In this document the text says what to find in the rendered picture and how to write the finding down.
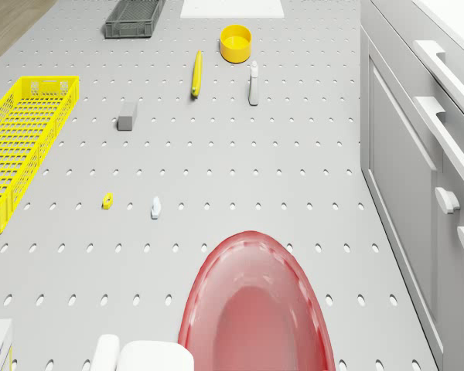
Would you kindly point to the grey cube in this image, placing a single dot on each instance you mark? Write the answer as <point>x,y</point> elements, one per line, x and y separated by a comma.
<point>125,121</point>

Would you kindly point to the banana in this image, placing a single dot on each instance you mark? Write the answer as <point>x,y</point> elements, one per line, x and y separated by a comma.
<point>196,75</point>

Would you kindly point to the bolt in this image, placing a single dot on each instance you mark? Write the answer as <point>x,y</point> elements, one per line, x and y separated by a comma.
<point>155,208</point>

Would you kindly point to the red plate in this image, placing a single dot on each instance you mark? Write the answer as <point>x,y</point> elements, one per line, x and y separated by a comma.
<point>255,309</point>

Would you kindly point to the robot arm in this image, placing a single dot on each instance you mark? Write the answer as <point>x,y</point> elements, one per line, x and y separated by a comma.
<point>154,357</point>

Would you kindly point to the dark grey basket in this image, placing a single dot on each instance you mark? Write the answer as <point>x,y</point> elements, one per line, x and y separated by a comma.
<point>127,30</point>

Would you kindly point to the small white bottle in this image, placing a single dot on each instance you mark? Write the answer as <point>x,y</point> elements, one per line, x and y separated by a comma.
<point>253,90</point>

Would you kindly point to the white cabinet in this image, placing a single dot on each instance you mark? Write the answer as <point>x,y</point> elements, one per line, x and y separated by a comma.
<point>402,162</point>

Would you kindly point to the yellow bowl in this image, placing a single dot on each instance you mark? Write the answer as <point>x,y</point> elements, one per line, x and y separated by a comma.
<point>236,52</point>

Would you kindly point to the white board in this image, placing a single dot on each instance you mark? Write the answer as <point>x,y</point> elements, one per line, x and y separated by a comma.
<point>232,8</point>

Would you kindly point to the small yellow nut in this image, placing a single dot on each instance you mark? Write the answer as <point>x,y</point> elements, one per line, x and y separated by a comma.
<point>107,201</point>

